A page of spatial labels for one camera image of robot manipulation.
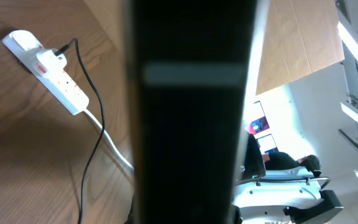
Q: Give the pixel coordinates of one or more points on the person in black shirt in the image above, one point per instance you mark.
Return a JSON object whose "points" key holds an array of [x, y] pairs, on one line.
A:
{"points": [[283, 161]]}

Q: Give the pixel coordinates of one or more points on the brown cardboard sheet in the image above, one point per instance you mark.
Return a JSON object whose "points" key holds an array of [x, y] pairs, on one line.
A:
{"points": [[301, 37]]}

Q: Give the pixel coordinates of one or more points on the white USB charger plug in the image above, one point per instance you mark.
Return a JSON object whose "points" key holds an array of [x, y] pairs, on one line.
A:
{"points": [[50, 61]]}

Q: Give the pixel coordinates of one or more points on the computer monitor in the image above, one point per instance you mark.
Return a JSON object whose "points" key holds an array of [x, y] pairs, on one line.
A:
{"points": [[260, 129]]}

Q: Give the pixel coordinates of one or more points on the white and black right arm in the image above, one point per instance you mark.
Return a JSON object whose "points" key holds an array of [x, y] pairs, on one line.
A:
{"points": [[275, 188]]}

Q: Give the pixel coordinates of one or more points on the white power strip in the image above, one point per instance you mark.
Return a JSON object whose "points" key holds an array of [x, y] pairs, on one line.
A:
{"points": [[24, 45]]}

